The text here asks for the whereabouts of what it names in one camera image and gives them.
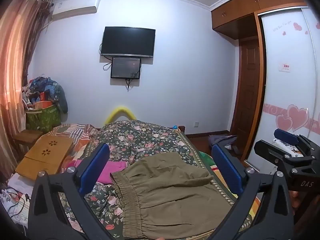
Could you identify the grey bag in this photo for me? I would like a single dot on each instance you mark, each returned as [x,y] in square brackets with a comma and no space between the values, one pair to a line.
[222,140]

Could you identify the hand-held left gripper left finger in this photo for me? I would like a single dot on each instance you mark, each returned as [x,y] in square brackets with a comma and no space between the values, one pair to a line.
[98,165]

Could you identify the pink cloth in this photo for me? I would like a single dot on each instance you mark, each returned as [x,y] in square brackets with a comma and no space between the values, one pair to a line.
[112,170]

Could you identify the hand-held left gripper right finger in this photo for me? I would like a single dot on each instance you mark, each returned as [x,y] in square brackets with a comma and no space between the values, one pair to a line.
[226,167]

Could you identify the white air conditioner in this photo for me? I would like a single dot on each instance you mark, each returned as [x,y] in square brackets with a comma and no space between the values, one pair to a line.
[75,6]

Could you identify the pink brown curtain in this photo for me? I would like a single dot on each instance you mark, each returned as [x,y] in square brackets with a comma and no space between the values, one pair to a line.
[15,67]

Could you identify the floral bed blanket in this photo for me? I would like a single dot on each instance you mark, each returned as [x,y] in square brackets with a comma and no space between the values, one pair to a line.
[140,137]

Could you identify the wooden door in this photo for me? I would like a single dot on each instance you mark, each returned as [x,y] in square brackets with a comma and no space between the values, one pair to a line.
[246,92]

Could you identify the wall-mounted black television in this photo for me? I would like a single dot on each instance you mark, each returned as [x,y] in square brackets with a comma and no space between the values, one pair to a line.
[128,41]

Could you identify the white cloth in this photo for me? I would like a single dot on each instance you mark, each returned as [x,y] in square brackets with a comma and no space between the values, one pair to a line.
[17,185]

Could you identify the green fabric bag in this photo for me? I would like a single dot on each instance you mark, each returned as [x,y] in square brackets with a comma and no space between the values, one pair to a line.
[45,118]

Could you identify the yellow foam tube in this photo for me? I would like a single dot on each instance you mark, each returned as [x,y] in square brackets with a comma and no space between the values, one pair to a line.
[120,110]

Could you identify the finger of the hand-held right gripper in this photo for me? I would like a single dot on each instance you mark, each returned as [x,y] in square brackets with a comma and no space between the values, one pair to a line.
[285,135]
[271,152]

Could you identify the wooden stool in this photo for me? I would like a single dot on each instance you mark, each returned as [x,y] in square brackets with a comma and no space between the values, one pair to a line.
[26,137]

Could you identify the wooden lap desk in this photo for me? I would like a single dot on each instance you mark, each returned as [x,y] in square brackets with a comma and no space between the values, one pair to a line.
[42,155]

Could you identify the red white sticker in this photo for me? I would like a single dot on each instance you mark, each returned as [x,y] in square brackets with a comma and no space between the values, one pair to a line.
[285,67]

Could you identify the olive green pants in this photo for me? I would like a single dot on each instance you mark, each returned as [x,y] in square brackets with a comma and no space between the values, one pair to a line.
[175,192]

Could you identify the wooden wardrobe with heart doors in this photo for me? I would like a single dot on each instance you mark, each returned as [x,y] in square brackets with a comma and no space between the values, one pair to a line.
[287,55]

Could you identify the pile of clothes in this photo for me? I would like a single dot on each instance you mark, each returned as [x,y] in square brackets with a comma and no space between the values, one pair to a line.
[50,87]

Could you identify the striped patchwork quilt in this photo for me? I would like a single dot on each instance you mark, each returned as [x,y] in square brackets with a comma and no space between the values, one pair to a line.
[80,132]

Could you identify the small black wall monitor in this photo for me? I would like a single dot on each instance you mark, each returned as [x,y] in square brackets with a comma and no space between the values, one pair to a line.
[125,67]

